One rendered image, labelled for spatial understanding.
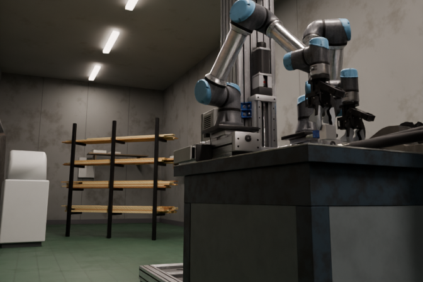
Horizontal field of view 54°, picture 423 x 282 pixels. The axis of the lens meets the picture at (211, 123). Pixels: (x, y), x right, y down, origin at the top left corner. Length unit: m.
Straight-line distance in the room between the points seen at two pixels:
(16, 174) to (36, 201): 0.49
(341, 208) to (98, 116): 11.49
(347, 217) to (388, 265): 0.16
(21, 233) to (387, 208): 5.92
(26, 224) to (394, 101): 5.13
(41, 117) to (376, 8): 9.22
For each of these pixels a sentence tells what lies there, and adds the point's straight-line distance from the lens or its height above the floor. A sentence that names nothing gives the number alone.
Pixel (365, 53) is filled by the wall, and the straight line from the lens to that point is 5.35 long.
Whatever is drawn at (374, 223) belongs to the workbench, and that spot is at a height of 0.63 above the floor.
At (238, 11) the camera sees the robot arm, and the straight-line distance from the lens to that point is 1.94.
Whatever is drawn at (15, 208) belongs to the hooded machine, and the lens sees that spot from 6.56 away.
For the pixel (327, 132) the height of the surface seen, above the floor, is 0.93.
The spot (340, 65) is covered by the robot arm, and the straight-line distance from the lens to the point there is 2.31.
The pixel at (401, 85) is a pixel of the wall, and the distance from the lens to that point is 4.89.
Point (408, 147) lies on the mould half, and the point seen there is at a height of 0.85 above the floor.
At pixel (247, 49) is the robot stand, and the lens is 2.43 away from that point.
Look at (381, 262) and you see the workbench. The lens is 1.04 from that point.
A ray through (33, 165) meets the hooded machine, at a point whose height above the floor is 1.16.
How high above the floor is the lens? 0.69
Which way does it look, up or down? 10 degrees up
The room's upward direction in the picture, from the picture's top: straight up
